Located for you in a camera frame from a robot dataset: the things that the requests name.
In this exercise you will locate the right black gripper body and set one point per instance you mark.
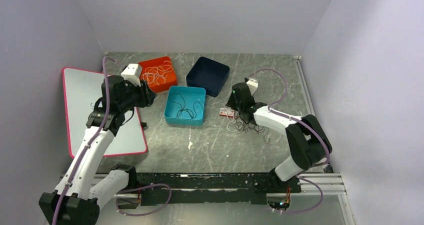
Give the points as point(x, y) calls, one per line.
point(232, 103)

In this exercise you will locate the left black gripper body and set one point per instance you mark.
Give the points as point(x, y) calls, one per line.
point(137, 96)

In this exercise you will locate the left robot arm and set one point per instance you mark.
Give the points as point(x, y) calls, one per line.
point(75, 201)

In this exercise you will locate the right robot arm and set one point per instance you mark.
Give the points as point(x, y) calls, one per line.
point(307, 142)

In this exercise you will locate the red white small box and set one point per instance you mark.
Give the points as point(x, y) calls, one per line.
point(227, 112)

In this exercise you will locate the orange plastic box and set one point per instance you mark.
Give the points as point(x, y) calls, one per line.
point(159, 74)

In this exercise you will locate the dark blue plastic box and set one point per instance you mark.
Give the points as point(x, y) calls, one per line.
point(209, 75)

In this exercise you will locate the light blue plastic box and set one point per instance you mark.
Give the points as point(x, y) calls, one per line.
point(185, 105)

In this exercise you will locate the pink framed whiteboard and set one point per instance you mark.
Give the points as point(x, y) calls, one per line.
point(81, 90)

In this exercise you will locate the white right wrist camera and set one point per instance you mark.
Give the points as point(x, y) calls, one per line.
point(252, 85)

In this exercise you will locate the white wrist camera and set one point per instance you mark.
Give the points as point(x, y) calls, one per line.
point(132, 74)
point(252, 85)

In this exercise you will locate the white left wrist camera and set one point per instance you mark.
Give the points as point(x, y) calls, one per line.
point(132, 74)

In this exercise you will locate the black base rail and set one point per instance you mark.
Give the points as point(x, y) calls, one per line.
point(198, 188)

